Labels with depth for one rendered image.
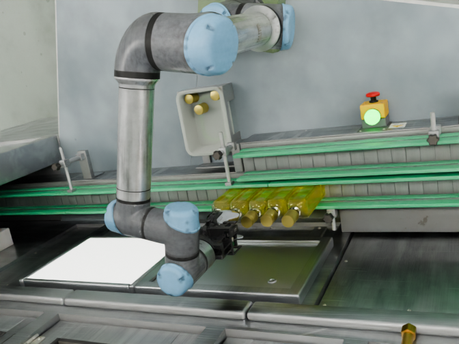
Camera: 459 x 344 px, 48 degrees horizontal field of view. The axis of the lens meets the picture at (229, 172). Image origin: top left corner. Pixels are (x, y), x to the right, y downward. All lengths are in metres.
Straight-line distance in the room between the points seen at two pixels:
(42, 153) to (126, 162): 1.07
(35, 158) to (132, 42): 1.15
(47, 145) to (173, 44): 1.25
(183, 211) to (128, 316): 0.40
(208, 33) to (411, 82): 0.78
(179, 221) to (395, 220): 0.73
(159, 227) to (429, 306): 0.61
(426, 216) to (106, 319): 0.92
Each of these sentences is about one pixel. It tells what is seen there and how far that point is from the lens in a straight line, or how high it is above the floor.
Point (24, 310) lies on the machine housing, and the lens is 1.60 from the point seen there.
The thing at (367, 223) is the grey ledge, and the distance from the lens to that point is 1.61.
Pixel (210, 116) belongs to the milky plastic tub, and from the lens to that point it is 1.79.
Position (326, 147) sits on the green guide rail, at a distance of 1.49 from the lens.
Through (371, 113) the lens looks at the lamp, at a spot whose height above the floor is 0.85.
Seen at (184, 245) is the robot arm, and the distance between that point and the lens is 1.10.
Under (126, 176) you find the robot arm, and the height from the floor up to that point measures 1.47.
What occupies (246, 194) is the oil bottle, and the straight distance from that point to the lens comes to 1.53.
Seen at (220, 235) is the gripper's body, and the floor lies 1.29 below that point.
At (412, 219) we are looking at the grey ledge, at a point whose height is 0.88.
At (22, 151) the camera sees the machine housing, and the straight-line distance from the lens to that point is 2.10.
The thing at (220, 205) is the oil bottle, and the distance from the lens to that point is 1.49.
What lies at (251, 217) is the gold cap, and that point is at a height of 1.15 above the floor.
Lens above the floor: 2.34
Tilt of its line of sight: 60 degrees down
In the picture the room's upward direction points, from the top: 126 degrees counter-clockwise
